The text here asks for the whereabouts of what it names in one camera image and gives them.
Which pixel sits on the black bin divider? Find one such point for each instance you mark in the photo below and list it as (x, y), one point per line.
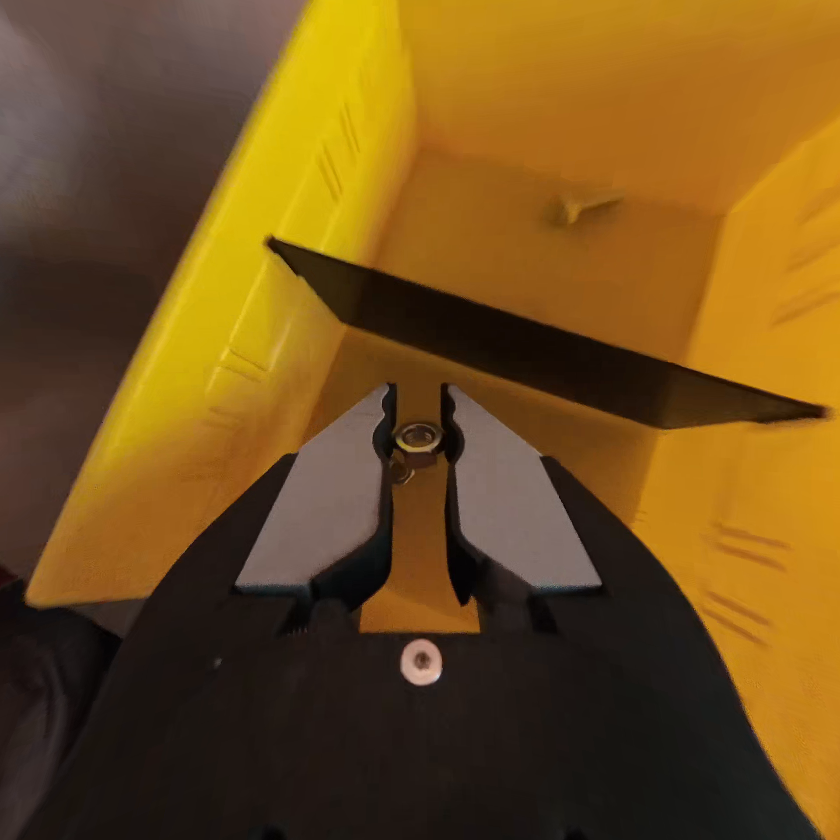
(525, 341)

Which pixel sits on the steel hex bolt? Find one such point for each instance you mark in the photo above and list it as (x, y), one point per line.
(565, 211)

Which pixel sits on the yellow plastic bin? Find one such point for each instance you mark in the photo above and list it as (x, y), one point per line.
(525, 98)

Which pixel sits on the steel hex nut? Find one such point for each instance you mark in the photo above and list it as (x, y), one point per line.
(420, 459)
(401, 476)

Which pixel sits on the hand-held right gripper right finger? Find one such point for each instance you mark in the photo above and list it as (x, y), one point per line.
(518, 518)

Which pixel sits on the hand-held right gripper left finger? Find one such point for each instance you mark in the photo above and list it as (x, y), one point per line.
(315, 518)

